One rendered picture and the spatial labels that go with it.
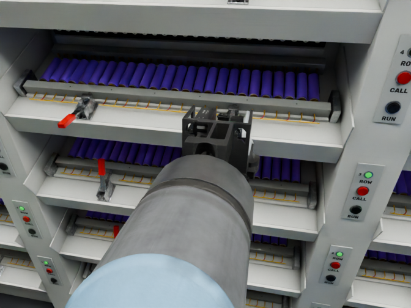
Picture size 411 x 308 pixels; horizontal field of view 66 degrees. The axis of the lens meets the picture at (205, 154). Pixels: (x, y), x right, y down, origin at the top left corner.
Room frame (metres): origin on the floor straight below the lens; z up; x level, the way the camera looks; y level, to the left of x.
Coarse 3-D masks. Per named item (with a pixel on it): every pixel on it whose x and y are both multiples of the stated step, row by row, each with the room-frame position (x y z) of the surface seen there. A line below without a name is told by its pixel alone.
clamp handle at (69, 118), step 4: (80, 104) 0.51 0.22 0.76; (84, 104) 0.51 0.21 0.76; (80, 108) 0.50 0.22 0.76; (72, 112) 0.48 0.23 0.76; (76, 112) 0.48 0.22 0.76; (68, 116) 0.47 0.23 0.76; (72, 116) 0.47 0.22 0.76; (64, 120) 0.45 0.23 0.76; (68, 120) 0.45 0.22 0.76; (72, 120) 0.46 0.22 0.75; (60, 124) 0.44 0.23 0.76; (64, 124) 0.44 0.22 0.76; (68, 124) 0.45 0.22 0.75
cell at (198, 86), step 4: (200, 68) 0.59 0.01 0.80; (204, 68) 0.58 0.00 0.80; (200, 72) 0.57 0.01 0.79; (204, 72) 0.58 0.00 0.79; (196, 76) 0.57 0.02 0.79; (200, 76) 0.56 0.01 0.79; (204, 76) 0.57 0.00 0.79; (196, 80) 0.56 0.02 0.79; (200, 80) 0.55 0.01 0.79; (204, 80) 0.56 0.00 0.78; (196, 84) 0.54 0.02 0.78; (200, 84) 0.54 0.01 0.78; (196, 88) 0.53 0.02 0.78; (200, 88) 0.54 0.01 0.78
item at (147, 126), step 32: (32, 64) 0.64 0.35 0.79; (0, 96) 0.53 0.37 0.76; (320, 96) 0.52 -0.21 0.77; (32, 128) 0.53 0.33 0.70; (64, 128) 0.51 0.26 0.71; (96, 128) 0.50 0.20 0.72; (128, 128) 0.48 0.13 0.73; (160, 128) 0.47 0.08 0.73; (256, 128) 0.46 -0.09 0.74; (288, 128) 0.46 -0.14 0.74; (320, 128) 0.45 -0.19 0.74; (352, 128) 0.40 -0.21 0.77; (320, 160) 0.43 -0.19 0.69
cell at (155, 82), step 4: (160, 64) 0.60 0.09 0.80; (160, 68) 0.59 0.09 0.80; (164, 68) 0.60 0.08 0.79; (156, 72) 0.58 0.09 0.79; (160, 72) 0.58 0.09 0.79; (164, 72) 0.59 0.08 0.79; (156, 76) 0.57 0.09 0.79; (160, 76) 0.57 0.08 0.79; (152, 80) 0.56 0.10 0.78; (156, 80) 0.56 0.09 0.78; (160, 80) 0.57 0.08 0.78; (152, 84) 0.55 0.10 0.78; (156, 84) 0.55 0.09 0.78; (160, 84) 0.56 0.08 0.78; (156, 88) 0.55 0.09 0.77
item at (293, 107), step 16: (64, 96) 0.55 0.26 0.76; (80, 96) 0.55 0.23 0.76; (96, 96) 0.54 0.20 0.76; (112, 96) 0.53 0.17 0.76; (128, 96) 0.53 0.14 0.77; (144, 96) 0.52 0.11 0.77; (160, 96) 0.52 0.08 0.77; (176, 96) 0.51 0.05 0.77; (192, 96) 0.51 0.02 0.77; (208, 96) 0.51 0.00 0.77; (224, 96) 0.51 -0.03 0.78; (240, 96) 0.50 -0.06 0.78; (272, 112) 0.48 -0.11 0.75; (288, 112) 0.48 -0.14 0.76; (304, 112) 0.47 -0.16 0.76; (320, 112) 0.47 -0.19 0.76
